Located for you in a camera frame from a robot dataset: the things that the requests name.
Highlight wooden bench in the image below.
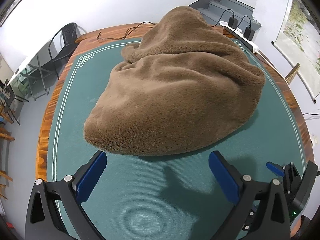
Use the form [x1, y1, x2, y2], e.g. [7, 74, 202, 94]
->
[74, 31, 88, 44]

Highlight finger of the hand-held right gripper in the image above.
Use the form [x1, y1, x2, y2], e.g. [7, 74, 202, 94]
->
[299, 160, 318, 205]
[266, 162, 302, 198]

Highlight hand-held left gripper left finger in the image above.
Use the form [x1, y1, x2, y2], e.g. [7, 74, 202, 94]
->
[25, 150, 108, 240]

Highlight grey stairs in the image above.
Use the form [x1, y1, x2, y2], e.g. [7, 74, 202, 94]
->
[187, 0, 262, 30]

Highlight black charger cable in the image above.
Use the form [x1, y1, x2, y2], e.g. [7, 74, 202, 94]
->
[240, 16, 252, 29]
[212, 9, 235, 27]

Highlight long black cable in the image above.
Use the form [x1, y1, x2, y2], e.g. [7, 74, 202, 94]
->
[97, 21, 157, 41]

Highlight wooden abacus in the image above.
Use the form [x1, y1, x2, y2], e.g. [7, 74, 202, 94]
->
[285, 63, 300, 83]

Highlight wall scroll painting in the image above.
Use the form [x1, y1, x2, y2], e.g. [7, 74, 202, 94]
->
[271, 0, 320, 103]

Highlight white power strip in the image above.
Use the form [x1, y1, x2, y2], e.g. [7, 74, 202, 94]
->
[223, 25, 260, 53]

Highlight black metal chair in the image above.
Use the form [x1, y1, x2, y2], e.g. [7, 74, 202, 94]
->
[0, 79, 29, 125]

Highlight black mesh chair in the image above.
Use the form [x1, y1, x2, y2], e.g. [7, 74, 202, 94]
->
[37, 22, 80, 98]

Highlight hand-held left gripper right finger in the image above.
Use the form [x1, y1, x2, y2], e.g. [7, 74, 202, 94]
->
[208, 151, 292, 240]

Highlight green table mat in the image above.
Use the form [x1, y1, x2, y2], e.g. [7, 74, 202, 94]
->
[46, 38, 308, 240]

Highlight brown fleece sweater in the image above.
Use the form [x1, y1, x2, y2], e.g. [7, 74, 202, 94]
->
[83, 6, 266, 157]

